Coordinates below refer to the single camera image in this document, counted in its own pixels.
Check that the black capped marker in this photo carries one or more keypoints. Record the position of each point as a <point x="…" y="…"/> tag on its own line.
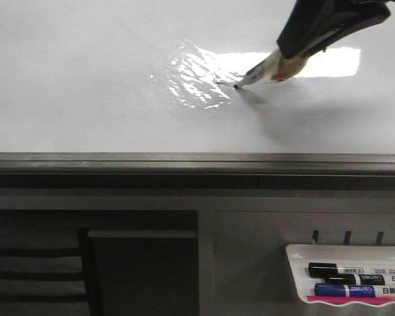
<point x="354" y="279"/>
<point x="324" y="269"/>

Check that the black hook right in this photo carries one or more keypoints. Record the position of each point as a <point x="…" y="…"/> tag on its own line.
<point x="379" y="238"/>

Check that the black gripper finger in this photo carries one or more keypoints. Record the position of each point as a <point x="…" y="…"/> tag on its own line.
<point x="314" y="25"/>

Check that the black capped marker top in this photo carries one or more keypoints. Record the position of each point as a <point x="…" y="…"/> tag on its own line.
<point x="324" y="269"/>

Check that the dark cabinet panel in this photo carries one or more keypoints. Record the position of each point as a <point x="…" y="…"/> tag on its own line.
<point x="147" y="272"/>

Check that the white plastic marker tray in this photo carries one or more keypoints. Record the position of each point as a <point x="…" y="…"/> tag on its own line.
<point x="372" y="259"/>

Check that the black capped marker middle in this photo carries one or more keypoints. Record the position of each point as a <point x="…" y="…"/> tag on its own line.
<point x="354" y="279"/>

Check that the white whiteboard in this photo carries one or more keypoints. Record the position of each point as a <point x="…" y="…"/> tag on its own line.
<point x="156" y="76"/>

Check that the grey whiteboard frame ledge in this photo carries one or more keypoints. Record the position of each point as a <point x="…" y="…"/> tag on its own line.
<point x="254" y="171"/>

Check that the black hook left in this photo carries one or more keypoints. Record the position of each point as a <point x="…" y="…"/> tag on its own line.
<point x="315" y="237"/>

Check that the black hook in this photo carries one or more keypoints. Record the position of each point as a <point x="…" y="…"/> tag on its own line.
<point x="347" y="237"/>
<point x="379" y="238"/>
<point x="315" y="237"/>

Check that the dark chair backrest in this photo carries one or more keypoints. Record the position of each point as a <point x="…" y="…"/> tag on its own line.
<point x="48" y="271"/>

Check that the black hook middle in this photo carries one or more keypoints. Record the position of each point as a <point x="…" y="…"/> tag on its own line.
<point x="347" y="237"/>

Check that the blue capped marker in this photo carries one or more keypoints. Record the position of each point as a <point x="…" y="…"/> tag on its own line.
<point x="354" y="291"/>

